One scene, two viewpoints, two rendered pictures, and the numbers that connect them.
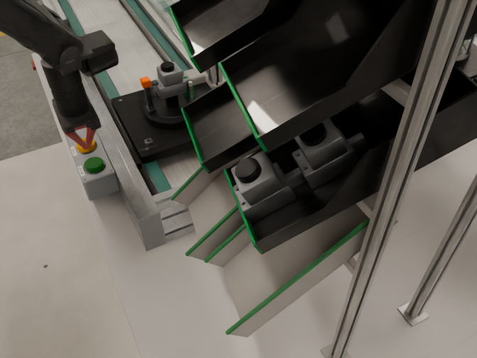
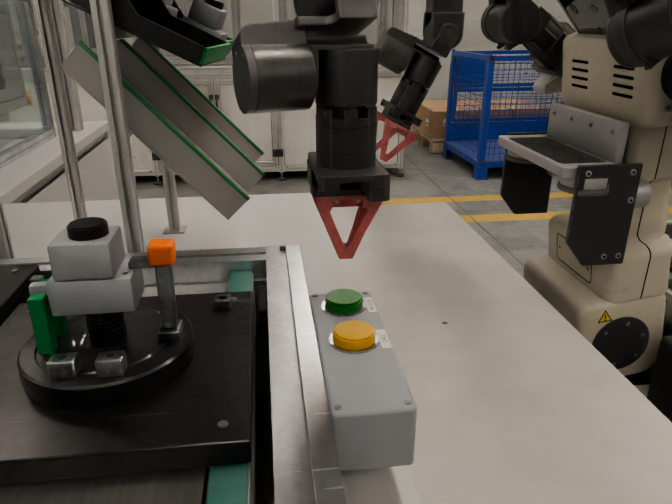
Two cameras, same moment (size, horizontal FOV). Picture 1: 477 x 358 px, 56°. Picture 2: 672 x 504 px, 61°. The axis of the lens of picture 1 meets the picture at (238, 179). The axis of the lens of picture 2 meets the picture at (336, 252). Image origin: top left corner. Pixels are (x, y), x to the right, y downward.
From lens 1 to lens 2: 1.35 m
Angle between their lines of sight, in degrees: 110
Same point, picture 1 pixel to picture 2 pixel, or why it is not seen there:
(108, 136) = (298, 353)
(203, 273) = not seen: hidden behind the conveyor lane
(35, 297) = (452, 300)
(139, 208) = (290, 252)
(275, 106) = not seen: outside the picture
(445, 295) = (40, 236)
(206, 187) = (200, 188)
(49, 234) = (446, 355)
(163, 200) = (252, 257)
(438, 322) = not seen: hidden behind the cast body
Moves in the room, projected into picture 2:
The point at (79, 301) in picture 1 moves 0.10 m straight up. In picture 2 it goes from (396, 289) to (399, 227)
